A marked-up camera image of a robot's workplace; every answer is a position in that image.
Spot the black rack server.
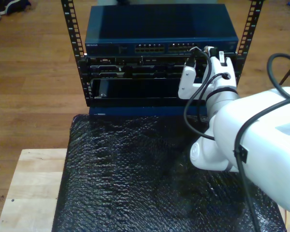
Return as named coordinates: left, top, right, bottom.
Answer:
left=78, top=55, right=241, bottom=80

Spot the blue flat base box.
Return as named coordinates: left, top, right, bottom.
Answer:
left=88, top=106, right=208, bottom=116

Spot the black bubble mat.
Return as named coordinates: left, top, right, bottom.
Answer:
left=51, top=113, right=288, bottom=232

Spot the black sneaker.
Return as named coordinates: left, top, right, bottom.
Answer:
left=0, top=0, right=31, bottom=15

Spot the thin black camera cable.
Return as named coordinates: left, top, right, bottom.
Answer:
left=183, top=46, right=232, bottom=141

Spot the blue network switch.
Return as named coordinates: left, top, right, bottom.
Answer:
left=85, top=3, right=239, bottom=57

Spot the black open rack frame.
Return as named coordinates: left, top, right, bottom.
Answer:
left=60, top=0, right=266, bottom=108

